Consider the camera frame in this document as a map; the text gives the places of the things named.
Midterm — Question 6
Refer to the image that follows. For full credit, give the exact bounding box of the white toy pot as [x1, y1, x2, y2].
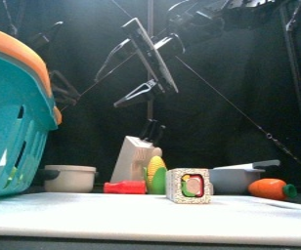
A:
[34, 164, 98, 193]

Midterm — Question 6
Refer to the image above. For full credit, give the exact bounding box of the grey toy pot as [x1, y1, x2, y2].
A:
[209, 167, 263, 196]

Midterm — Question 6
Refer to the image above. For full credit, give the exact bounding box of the teal basket with orange rim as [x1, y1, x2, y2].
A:
[0, 24, 65, 200]

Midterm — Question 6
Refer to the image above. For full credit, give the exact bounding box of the white toy knife block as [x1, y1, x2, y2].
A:
[109, 135, 163, 184]

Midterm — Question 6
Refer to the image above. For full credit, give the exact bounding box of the toy corn cob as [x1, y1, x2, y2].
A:
[145, 155, 169, 195]

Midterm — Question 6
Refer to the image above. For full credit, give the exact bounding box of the red toy bottle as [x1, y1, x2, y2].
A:
[102, 180, 149, 195]

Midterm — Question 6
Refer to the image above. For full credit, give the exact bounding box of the toy sushi roll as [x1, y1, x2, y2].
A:
[165, 167, 214, 205]

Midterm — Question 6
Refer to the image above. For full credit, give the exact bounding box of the white cutting board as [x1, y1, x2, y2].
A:
[0, 190, 301, 248]

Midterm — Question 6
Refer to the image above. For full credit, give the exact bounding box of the orange toy carrot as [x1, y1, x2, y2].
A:
[247, 177, 298, 201]

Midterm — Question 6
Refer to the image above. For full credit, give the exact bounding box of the vertical metal frame pole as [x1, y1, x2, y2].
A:
[147, 0, 155, 121]

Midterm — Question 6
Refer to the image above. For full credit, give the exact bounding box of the thin diagonal brace wire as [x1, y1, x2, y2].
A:
[59, 52, 139, 111]
[174, 56, 301, 177]

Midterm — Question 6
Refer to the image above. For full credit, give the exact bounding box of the black toy knife handle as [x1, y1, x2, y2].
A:
[151, 123, 166, 146]
[139, 119, 155, 142]

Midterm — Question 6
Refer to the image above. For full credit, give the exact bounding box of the toy knife with grey handle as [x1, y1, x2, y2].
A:
[211, 158, 282, 171]

